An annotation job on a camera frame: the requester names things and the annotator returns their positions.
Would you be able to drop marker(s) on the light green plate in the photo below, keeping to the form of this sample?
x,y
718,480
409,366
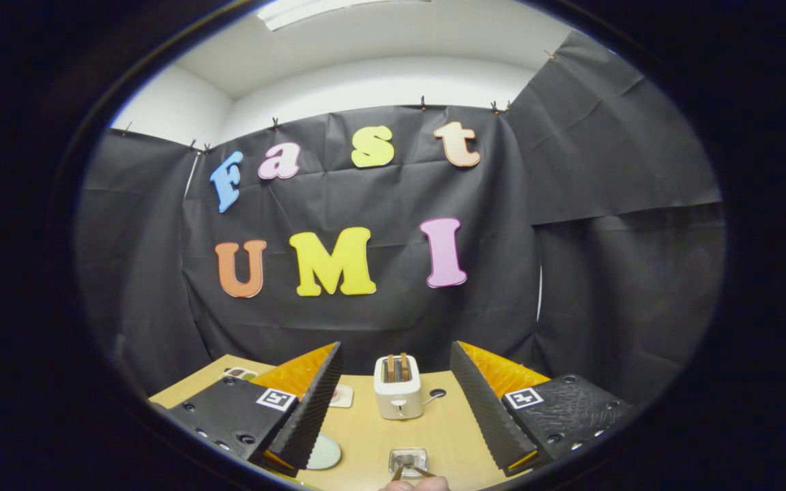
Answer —
x,y
328,451

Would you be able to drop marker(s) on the white toaster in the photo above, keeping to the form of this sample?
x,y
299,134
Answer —
x,y
398,399

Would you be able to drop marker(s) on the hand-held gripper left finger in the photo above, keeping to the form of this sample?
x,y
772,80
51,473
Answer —
x,y
311,409

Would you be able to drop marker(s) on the white divided sauce dish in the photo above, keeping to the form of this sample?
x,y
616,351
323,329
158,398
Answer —
x,y
237,373

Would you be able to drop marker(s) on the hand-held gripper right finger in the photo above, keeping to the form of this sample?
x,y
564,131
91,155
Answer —
x,y
485,409

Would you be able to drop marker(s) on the toasted bread slice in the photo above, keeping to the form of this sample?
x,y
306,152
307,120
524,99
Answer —
x,y
389,368
404,366

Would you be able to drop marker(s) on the black backdrop cloth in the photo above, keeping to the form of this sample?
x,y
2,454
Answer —
x,y
366,320

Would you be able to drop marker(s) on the metal fork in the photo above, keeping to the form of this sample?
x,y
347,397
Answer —
x,y
424,471

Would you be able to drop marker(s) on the white square coaster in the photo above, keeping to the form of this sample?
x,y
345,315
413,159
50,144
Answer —
x,y
343,395

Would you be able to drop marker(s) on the metal spoon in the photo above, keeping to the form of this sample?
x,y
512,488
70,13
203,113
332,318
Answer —
x,y
399,472

